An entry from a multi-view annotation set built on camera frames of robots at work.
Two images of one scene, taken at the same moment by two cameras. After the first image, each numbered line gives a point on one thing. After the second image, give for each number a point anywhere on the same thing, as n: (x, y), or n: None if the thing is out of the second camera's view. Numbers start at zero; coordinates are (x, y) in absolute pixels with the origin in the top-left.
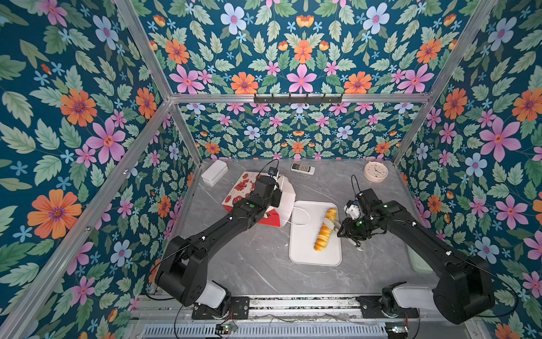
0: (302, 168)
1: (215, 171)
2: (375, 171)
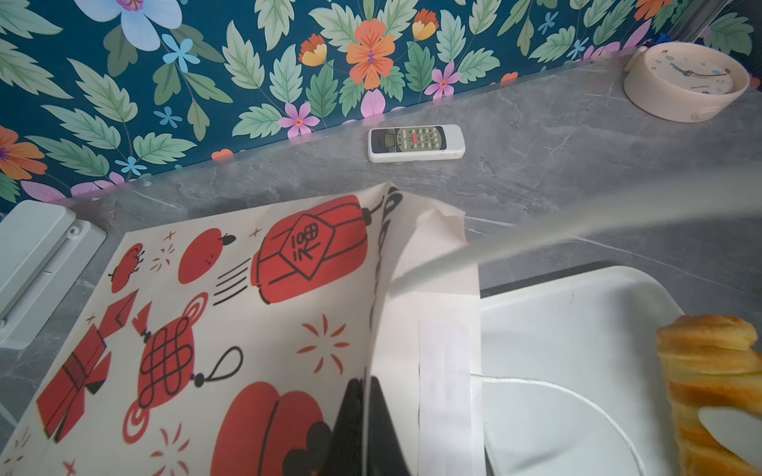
0: (416, 143)
1: (45, 248)
2: (684, 81)
